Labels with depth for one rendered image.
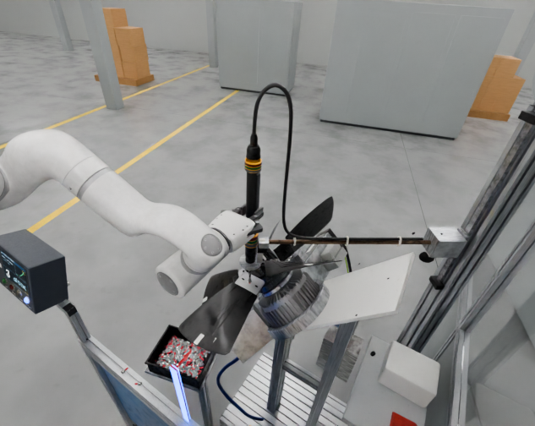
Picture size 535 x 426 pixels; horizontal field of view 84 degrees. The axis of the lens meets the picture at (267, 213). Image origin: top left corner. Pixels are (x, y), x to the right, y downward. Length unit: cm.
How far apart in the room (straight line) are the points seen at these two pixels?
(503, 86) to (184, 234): 846
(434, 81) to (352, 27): 169
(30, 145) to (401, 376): 122
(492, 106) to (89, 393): 872
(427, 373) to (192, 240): 96
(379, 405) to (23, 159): 124
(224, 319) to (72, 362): 166
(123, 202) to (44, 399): 190
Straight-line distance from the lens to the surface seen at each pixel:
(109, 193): 68
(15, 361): 268
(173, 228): 59
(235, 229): 74
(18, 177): 78
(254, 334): 114
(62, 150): 72
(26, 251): 130
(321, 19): 1281
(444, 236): 108
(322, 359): 150
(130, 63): 885
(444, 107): 647
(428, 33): 617
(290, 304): 105
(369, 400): 128
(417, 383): 125
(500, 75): 868
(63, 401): 238
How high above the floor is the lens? 198
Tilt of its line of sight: 36 degrees down
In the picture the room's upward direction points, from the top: 4 degrees clockwise
